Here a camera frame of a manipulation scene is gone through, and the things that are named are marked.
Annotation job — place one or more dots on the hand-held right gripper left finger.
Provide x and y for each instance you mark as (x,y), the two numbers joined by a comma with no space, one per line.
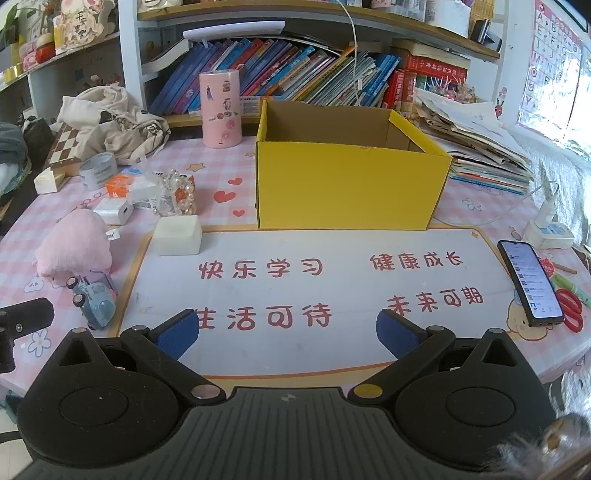
(178,334)

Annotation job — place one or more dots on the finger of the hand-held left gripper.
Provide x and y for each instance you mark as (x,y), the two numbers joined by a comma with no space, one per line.
(27,318)

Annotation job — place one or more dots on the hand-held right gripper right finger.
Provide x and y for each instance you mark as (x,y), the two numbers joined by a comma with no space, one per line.
(395,334)

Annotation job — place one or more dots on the blue grey toy car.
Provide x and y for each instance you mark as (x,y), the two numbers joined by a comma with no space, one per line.
(94,304)

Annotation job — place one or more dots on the pink plush toy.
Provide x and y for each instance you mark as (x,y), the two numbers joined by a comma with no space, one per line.
(74,244)

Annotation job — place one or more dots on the white sponge block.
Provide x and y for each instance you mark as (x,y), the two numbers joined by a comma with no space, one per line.
(178,235)

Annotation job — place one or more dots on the white charger adapter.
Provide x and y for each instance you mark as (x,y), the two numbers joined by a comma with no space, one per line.
(113,210)

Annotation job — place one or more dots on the yellow cardboard box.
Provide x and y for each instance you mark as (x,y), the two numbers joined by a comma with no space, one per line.
(346,184)

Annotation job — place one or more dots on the black smartphone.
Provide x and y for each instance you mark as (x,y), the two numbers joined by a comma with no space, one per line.
(531,286)

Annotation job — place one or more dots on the small orange box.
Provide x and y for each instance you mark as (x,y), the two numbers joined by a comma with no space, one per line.
(116,185)

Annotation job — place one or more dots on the grey tape roll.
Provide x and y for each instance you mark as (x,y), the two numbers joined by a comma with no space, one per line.
(97,171)

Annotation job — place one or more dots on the grey fleece cloth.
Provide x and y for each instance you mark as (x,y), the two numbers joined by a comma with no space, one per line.
(11,143)

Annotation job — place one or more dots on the red scissors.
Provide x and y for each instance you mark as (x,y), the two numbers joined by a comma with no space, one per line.
(570,309)

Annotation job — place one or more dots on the folding chessboard box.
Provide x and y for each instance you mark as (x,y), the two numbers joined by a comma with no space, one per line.
(69,145)

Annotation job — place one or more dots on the green marker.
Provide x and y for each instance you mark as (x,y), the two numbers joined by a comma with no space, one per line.
(572,288)

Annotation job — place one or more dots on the black bag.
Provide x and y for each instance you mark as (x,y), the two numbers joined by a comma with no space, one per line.
(39,134)

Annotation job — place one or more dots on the white power strip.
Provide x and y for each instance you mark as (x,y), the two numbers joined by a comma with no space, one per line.
(551,235)

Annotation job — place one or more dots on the fuzzy grey sleeve cuff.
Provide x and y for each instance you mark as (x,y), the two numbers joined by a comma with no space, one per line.
(554,452)

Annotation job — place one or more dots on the stack of loose papers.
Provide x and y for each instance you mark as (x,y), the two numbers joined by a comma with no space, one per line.
(475,138)

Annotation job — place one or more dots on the beige cloth bag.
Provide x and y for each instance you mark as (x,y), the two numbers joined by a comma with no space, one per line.
(115,124)

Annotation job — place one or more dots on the pink cylinder with stickers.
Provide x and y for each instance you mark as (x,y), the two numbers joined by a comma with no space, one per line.
(220,110)

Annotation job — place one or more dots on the stack of red thick books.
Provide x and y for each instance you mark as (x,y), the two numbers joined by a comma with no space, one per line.
(429,74)

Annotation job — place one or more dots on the side shelf with ornaments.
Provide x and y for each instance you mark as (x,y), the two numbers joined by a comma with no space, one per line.
(55,50)

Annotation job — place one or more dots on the row of colourful picture books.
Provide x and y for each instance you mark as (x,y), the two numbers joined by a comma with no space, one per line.
(277,74)

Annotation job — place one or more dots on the white wooden bookshelf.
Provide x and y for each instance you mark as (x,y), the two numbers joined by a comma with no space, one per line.
(131,55)

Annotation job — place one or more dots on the white lamp bar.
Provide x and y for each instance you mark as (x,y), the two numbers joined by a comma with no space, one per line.
(231,31)

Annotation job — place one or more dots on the alphabet wall poster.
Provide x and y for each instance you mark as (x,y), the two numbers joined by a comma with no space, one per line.
(558,60)

